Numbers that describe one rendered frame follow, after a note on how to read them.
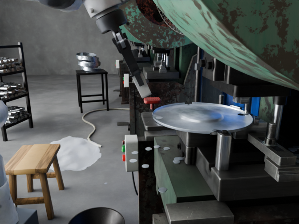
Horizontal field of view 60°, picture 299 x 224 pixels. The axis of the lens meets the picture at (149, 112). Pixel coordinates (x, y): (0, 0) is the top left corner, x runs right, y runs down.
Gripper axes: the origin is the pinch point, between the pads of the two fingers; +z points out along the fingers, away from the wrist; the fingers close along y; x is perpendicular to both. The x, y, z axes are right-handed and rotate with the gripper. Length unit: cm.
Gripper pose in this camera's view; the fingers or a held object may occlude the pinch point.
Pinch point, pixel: (141, 85)
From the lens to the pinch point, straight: 72.7
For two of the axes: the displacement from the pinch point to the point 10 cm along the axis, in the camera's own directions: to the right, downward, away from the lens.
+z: 4.1, 8.6, 3.1
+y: 1.4, 2.8, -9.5
